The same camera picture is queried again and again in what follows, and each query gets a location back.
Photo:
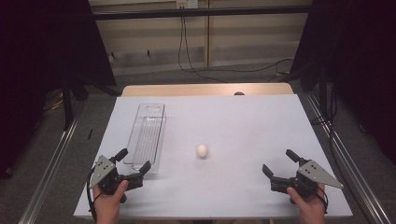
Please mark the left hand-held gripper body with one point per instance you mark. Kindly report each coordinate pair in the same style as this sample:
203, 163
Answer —
107, 182

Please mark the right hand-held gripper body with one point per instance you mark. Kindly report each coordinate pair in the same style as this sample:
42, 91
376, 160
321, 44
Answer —
306, 180

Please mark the clear plastic storage container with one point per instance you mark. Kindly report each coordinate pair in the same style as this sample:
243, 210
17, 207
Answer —
148, 137

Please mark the white egg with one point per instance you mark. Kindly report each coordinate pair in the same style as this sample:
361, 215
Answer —
202, 151

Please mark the person's left hand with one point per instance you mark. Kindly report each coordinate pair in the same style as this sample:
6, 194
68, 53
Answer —
107, 203

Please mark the person's right hand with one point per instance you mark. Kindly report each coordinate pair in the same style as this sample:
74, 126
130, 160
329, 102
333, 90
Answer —
309, 205

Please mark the small black stick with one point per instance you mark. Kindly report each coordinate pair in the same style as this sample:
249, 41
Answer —
90, 134

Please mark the white table cover sheet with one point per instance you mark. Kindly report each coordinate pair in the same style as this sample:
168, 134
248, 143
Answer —
236, 124

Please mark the black metal stand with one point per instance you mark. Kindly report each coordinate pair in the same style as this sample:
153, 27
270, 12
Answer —
323, 93
67, 102

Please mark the dark curtain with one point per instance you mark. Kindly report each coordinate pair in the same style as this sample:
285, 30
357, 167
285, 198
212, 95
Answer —
37, 62
358, 62

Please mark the black horizontal metal bar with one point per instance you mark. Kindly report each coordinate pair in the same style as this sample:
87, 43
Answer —
199, 12

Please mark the metal floor rail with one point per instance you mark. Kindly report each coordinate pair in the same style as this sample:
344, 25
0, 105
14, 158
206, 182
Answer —
49, 168
351, 168

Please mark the white wall socket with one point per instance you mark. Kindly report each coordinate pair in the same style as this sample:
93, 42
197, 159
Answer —
187, 3

